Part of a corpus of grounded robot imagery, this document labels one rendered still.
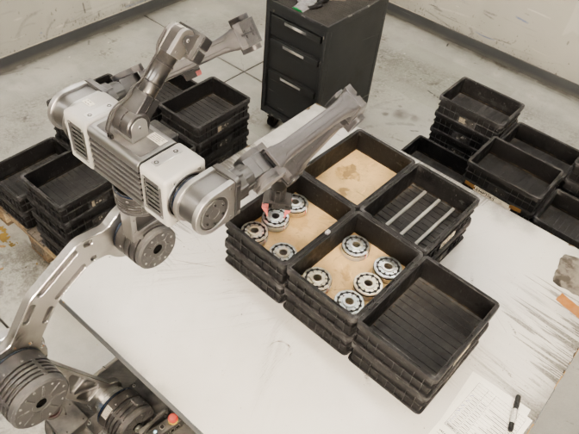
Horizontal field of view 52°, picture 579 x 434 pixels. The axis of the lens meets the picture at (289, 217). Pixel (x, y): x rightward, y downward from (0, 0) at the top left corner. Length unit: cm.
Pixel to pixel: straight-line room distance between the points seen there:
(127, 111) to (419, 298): 118
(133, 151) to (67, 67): 329
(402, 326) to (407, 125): 245
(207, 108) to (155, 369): 175
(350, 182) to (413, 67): 259
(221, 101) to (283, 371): 185
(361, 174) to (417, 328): 76
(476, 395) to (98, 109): 147
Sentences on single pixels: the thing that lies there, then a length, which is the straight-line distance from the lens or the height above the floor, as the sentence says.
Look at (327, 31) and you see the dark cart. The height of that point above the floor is 88.
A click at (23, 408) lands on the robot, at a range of 181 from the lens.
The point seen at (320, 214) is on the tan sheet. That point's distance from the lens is 232.
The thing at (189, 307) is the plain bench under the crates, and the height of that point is 70.
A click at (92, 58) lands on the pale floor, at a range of 483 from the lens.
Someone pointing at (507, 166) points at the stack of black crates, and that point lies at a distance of 338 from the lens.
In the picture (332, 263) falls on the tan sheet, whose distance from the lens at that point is 217.
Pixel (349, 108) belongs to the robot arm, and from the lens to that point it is 169.
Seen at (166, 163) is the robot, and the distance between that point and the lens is 145.
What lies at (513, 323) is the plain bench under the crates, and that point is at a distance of 237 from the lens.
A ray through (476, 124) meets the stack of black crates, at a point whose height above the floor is 53.
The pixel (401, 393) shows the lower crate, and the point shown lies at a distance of 203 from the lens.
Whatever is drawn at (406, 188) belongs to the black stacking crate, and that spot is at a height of 83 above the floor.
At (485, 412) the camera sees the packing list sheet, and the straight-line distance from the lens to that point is 213.
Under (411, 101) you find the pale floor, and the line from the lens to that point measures 456.
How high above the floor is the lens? 247
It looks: 45 degrees down
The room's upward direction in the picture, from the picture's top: 7 degrees clockwise
